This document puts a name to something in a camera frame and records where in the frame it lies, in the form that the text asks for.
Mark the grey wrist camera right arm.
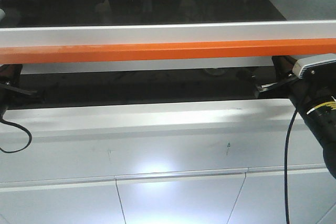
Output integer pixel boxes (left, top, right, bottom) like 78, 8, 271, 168
292, 53, 335, 79

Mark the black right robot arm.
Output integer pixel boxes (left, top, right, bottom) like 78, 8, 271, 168
256, 53, 335, 176

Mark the white pipe end at left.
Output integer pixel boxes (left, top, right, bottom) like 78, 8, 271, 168
0, 9, 6, 21

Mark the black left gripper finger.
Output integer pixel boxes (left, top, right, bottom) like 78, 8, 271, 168
1, 64, 23, 86
1, 82, 38, 97

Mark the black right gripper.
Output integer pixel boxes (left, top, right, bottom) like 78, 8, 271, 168
254, 56, 335, 109

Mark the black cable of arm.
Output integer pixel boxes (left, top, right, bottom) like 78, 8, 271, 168
285, 108, 300, 224
0, 119, 33, 153

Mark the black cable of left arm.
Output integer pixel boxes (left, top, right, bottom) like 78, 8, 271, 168
0, 119, 33, 153

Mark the fume hood sash orange handle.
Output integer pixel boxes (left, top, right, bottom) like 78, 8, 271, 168
0, 0, 336, 74

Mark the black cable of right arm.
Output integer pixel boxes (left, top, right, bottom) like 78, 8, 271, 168
285, 108, 300, 224

